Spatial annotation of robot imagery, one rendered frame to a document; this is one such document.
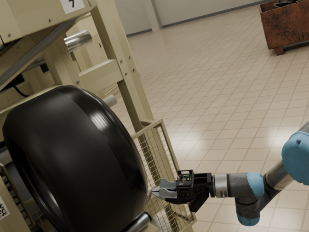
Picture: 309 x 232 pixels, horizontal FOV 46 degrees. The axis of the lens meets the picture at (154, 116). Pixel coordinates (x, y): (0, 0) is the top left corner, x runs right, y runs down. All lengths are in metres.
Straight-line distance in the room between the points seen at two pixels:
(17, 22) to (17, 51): 0.17
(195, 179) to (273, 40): 4.82
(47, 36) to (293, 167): 1.10
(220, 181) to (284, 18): 4.80
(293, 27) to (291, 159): 5.00
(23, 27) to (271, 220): 1.95
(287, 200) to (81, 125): 1.94
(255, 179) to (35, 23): 0.95
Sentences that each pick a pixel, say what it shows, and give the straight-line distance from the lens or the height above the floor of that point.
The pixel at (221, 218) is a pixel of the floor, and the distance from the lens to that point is 2.72.
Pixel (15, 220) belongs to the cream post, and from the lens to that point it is 1.23.
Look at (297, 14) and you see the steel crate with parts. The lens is 5.83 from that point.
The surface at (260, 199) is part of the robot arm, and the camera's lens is 1.26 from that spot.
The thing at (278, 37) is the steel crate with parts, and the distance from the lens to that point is 5.87.
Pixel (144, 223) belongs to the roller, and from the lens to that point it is 1.36.
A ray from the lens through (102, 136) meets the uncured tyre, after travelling 1.09.
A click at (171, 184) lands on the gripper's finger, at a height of 1.05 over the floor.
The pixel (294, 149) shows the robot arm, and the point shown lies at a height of 1.23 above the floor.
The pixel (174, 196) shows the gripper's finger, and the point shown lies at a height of 1.02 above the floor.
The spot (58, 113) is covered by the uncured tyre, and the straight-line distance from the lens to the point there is 1.13.
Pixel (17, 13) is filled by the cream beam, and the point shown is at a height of 1.72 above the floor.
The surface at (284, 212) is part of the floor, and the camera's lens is 2.67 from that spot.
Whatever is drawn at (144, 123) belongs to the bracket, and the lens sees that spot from 2.01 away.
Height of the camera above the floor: 1.69
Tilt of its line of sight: 20 degrees down
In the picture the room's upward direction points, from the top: 19 degrees counter-clockwise
